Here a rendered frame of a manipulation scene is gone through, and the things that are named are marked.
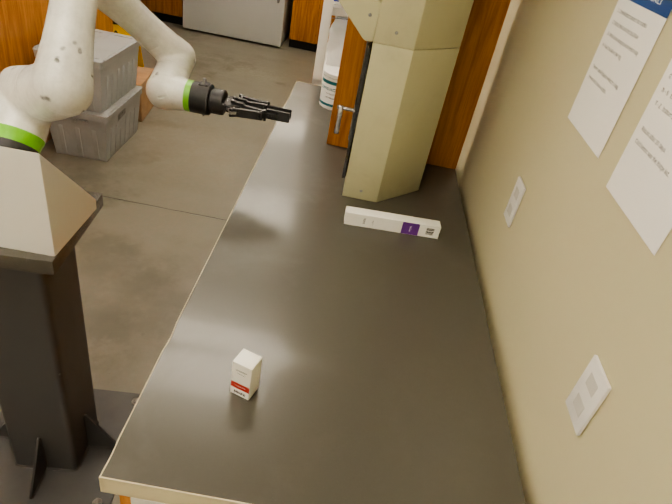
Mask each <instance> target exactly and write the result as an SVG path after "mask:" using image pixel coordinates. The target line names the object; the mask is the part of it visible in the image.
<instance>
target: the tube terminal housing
mask: <svg viewBox="0 0 672 504"><path fill-rule="evenodd" d="M473 2H474V0H381V6H380V11H379V16H378V21H377V26H376V31H375V36H374V41H373V43H372V50H371V55H370V53H369V55H370V60H369V58H368V60H369V65H368V63H367V65H368V70H367V68H366V70H367V75H366V73H365V75H366V80H365V78H364V80H365V85H364V83H363V85H364V90H363V88H362V90H363V95H362V93H361V95H362V100H361V98H360V100H361V105H360V103H359V105H360V110H359V115H358V119H357V118H356V119H357V124H356V123H355V124H356V129H355V128H354V129H355V134H354V133H353V134H354V139H353V138H352V139H353V144H352V149H351V154H350V159H349V164H348V169H347V174H346V176H345V182H344V188H343V194H342V196H346V197H351V198H356V199H361V200H367V201H372V202H380V201H383V200H386V199H390V198H393V197H397V196H400V195H404V194H407V193H411V192H414V191H417V190H419V186H420V183H421V179H422V176H423V172H424V169H425V166H426V162H427V159H428V155H429V152H430V149H431V145H432V142H433V138H434V135H435V131H436V128H437V125H438V121H439V118H440V114H441V111H442V108H443V104H444V101H445V97H446V94H447V91H448V87H449V84H450V80H451V77H452V73H453V70H454V67H455V63H456V60H457V56H458V53H459V50H460V46H461V42H462V39H463V36H464V32H465V29H466V25H467V22H468V19H469V15H470V12H471V8H472V5H473Z"/></svg>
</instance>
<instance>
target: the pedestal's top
mask: <svg viewBox="0 0 672 504"><path fill-rule="evenodd" d="M86 192H87V193H88V194H90V195H91V196H92V197H93V198H95V199H96V208H97V209H96V210H95V211H94V212H93V213H92V214H91V216H90V217H89V218H88V219H87V220H86V221H85V223H84V224H83V225H82V226H81V227H80V228H79V230H78V231H77V232H76V233H75V234H74V235H73V236H72V238H71V239H70V240H69V241H68V242H67V243H66V245H65V246H64V247H63V248H62V249H61V250H60V251H59V253H58V254H57V255H56V256H49V255H43V254H37V253H32V252H26V251H20V250H15V249H9V248H3V247H0V268H3V269H10V270H18V271H26V272H33V273H41V274H48V275H55V274H56V272H57V271H58V269H59V268H60V266H61V265H62V264H63V262H64V261H65V259H66V258H67V257H68V255H69V254H70V252H71V251H72V249H73V248H74V247H75V245H76V244H77V242H78V241H79V239H80V238H81V237H82V235H83V234H84V232H85V231H86V229H87V228H88V227H89V225H90V224H91V222H92V221H93V220H94V218H95V217H96V215H97V214H98V212H99V211H100V210H101V208H102V207H103V195H102V193H97V192H90V191H86Z"/></svg>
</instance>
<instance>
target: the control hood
mask: <svg viewBox="0 0 672 504"><path fill-rule="evenodd" d="M339 2H340V4H341V5H342V7H343V8H344V10H345V11H346V13H347V15H348V16H349V18H350V19H351V21H352V22H353V24H354V26H355V27H356V29H357V30H358V32H359V33H360V35H361V37H362V38H363V39H364V40H365V41H369V42H372V41H374V36H375V31H376V26H377V21H378V16H379V11H380V6H381V0H339Z"/></svg>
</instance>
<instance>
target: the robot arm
mask: <svg viewBox="0 0 672 504"><path fill-rule="evenodd" d="M97 8H98V9H99V10H100V11H101V12H103V13H104V14H105V15H107V16H108V17H109V18H110V19H112V20H113V21H114V22H115V23H117V24H118V25H119V26H120V27H122V28H123V29H124V30H125V31H126V32H127V33H129V34H130V35H131V36H132V37H133V38H134V39H135V40H136V41H138V42H139V43H140V44H141V45H142V46H143V47H144V48H145V49H146V50H147V51H148V52H149V53H150V54H151V55H152V56H153V57H154V58H155V59H156V60H157V63H156V66H155V68H154V70H153V72H152V74H151V76H150V77H149V79H148V81H147V83H146V95H147V97H148V99H149V101H150V102H151V103H152V104H153V105H154V106H155V107H157V108H159V109H163V110H183V111H188V112H193V113H198V114H202V115H203V116H205V115H208V116H209V115H210V114H211V113H212V114H217V115H224V114H225V112H229V117H240V118H247V119H254V120H260V121H262V120H263V121H266V119H271V120H276V121H281V122H286V123H289V120H290V119H291V114H292V109H288V108H283V107H278V106H273V105H270V102H267V101H263V100H259V99H255V98H251V97H247V96H245V95H242V94H239V97H236V96H228V93H227V91H226V90H224V89H219V88H215V87H214V85H213V84H210V83H209V82H206V78H203V81H201V82H199V81H194V80H189V77H190V74H191V72H192V70H193V68H194V66H195V63H196V55H195V51H194V49H193V48H192V46H191V45H190V44H189V43H188V42H186V41H185V40H184V39H182V38H181V37H180V36H178V35H177V34H176V33H175V32H174V31H172V30H171V29H170V28H169V27H167V26H166V24H165V23H163V22H162V21H161V20H160V19H159V18H158V17H157V16H156V15H155V14H154V13H153V12H152V11H151V10H150V9H149V8H148V7H147V6H146V5H145V4H144V3H143V2H142V1H141V0H49V4H48V9H47V14H46V19H45V24H44V28H43V32H42V37H41V40H40V44H39V48H38V51H37V55H36V58H35V61H34V63H33V64H30V65H18V66H10V67H7V68H5V69H4V70H3V71H2V72H1V74H0V146H2V147H7V148H13V149H18V150H24V151H29V152H34V153H39V154H40V153H41V151H42V149H43V148H44V146H45V144H46V140H47V137H48V133H49V130H50V127H51V123H52V122H53V121H57V120H61V119H66V118H70V117H74V116H77V115H79V114H81V113H83V112H84V111H85V110H86V109H87V108H88V107H89V106H90V104H91V103H92V100H93V97H94V38H95V25H96V15H97Z"/></svg>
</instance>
